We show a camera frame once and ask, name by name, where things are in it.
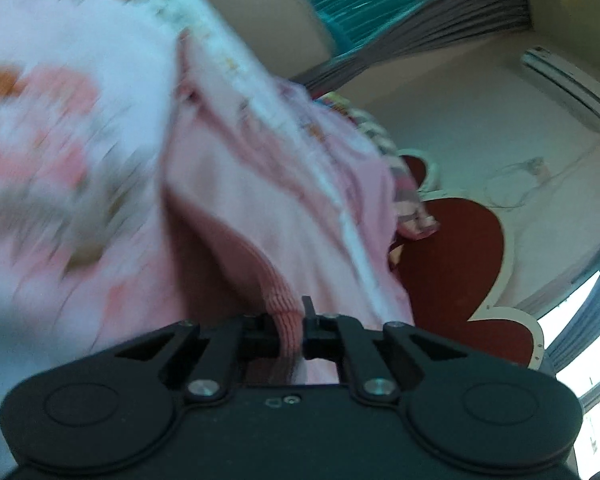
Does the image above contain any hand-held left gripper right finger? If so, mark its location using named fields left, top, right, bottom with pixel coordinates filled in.
left=301, top=296, right=470, bottom=405

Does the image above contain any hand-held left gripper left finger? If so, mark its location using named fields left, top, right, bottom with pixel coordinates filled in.
left=114, top=313, right=282, bottom=403

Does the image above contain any pink sweater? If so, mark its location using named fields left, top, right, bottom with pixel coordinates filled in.
left=157, top=30, right=417, bottom=387

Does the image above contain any red white headboard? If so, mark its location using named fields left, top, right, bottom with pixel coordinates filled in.
left=389, top=152, right=547, bottom=372

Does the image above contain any striped colourful cloth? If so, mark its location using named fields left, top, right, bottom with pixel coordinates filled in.
left=357, top=110, right=442, bottom=241

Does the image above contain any light pink blanket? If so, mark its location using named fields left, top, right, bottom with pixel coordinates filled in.
left=275, top=77, right=398, bottom=201

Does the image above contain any floral pillow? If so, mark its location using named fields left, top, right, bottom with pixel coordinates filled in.
left=316, top=91, right=363, bottom=118

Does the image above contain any bright window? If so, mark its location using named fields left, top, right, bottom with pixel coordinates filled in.
left=534, top=270, right=600, bottom=466

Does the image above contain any blue grey curtain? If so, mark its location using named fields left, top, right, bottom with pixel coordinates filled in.
left=550, top=267, right=600, bottom=413

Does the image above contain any white wall cable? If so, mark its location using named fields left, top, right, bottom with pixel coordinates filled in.
left=484, top=132, right=600, bottom=211

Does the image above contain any white wall air conditioner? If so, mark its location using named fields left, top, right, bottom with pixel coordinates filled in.
left=520, top=46, right=600, bottom=122

